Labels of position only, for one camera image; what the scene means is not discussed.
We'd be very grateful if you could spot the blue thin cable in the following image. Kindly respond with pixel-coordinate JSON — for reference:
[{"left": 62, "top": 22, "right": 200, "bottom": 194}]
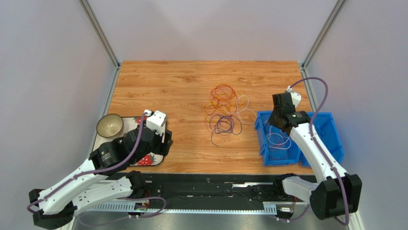
[{"left": 208, "top": 113, "right": 243, "bottom": 147}]

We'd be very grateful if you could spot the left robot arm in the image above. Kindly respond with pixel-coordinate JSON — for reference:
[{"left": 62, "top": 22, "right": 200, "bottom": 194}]
[{"left": 27, "top": 126, "right": 173, "bottom": 230}]

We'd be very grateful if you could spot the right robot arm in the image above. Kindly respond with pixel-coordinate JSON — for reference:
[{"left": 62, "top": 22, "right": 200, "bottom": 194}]
[{"left": 268, "top": 92, "right": 363, "bottom": 220}]

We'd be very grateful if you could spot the left blue plastic bin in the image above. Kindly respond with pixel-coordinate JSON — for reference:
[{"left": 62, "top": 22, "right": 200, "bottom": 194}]
[{"left": 254, "top": 111, "right": 301, "bottom": 166}]

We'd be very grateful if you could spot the blue plastic bin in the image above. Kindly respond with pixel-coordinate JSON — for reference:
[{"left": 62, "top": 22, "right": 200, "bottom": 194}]
[
  {"left": 299, "top": 111, "right": 345, "bottom": 168},
  {"left": 254, "top": 111, "right": 301, "bottom": 166}
]

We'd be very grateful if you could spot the strawberry print tray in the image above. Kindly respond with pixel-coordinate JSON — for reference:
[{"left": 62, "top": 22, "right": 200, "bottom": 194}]
[{"left": 93, "top": 117, "right": 165, "bottom": 167}]

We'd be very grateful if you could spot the right blue plastic bin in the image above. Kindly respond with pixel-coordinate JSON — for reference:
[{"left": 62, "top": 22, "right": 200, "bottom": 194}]
[{"left": 299, "top": 111, "right": 345, "bottom": 168}]

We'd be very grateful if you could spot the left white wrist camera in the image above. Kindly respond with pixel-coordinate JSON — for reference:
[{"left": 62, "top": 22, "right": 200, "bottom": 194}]
[{"left": 144, "top": 110, "right": 168, "bottom": 136}]

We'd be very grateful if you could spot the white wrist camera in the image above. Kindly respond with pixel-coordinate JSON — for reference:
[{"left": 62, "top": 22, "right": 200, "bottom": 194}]
[
  {"left": 144, "top": 110, "right": 168, "bottom": 136},
  {"left": 285, "top": 85, "right": 302, "bottom": 108}
]

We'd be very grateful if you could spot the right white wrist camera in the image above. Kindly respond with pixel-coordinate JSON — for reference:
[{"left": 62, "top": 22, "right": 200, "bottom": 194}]
[{"left": 285, "top": 85, "right": 302, "bottom": 108}]

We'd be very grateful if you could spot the yellow thin cable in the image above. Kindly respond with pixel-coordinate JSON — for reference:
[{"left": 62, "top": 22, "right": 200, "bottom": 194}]
[{"left": 203, "top": 92, "right": 250, "bottom": 127}]

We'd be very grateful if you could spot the aluminium frame rail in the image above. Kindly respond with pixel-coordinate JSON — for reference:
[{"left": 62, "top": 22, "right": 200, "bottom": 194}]
[{"left": 57, "top": 178, "right": 364, "bottom": 230}]

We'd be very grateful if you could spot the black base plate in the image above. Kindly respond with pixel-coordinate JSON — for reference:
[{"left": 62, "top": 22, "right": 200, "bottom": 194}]
[{"left": 143, "top": 173, "right": 300, "bottom": 211}]

